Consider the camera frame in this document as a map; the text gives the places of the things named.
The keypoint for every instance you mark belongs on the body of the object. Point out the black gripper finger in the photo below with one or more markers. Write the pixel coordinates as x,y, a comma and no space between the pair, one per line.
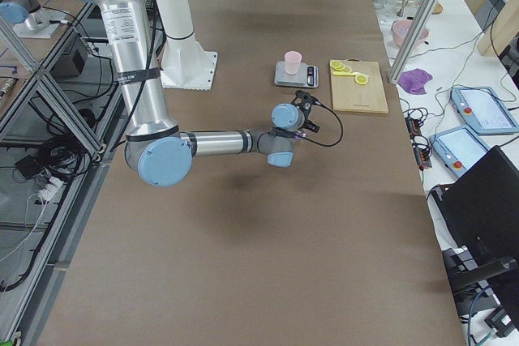
302,98
311,126

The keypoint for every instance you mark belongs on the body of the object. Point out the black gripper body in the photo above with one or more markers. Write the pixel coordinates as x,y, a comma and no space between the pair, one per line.
310,125

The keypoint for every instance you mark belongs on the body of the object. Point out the pink plastic cup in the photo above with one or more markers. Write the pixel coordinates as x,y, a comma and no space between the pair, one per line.
292,62

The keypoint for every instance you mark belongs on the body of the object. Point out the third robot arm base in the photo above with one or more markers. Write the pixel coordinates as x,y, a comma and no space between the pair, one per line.
29,19

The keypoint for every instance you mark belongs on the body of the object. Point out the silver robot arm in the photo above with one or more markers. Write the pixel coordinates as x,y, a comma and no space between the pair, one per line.
154,47

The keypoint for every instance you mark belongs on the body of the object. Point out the digital kitchen scale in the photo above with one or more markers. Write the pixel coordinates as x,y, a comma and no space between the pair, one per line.
306,77

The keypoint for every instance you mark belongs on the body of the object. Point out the bamboo cutting board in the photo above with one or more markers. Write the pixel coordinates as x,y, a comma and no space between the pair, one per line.
348,96

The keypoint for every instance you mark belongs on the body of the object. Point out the yellow plastic knife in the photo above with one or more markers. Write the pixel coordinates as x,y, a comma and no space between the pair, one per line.
342,73

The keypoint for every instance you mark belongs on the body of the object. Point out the lemon slice far end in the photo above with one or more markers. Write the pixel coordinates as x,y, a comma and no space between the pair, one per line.
337,65

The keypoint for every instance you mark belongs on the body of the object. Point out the lemon slice front top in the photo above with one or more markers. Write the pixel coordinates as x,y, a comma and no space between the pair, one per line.
361,79

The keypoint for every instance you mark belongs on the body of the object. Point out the purple cloth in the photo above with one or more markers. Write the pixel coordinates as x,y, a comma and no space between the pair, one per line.
414,81

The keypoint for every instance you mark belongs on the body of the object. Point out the pink bowl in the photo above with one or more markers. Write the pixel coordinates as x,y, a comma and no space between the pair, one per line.
401,28

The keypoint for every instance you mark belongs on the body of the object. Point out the black power strip with plugs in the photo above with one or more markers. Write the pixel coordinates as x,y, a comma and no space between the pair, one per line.
420,144

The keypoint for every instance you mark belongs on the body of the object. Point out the near teach pendant tablet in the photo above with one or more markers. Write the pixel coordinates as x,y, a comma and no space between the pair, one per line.
459,148

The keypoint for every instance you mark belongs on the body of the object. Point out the teach pendant tablet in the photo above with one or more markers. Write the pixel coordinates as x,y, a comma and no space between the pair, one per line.
483,111
459,148

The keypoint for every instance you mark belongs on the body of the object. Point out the far teach pendant tablet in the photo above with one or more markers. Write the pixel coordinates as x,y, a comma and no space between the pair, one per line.
483,111

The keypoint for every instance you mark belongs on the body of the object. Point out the black computer monitor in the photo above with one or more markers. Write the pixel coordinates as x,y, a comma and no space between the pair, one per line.
481,213

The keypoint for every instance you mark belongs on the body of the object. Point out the grey control box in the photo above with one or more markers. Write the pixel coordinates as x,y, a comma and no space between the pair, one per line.
72,61

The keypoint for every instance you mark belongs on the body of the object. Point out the white power strip floor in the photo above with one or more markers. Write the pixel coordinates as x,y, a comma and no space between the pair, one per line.
53,185

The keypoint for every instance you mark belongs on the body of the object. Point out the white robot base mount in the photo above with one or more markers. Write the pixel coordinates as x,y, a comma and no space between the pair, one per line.
184,63

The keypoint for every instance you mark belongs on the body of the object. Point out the aluminium frame post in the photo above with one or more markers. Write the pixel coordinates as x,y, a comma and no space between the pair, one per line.
418,24

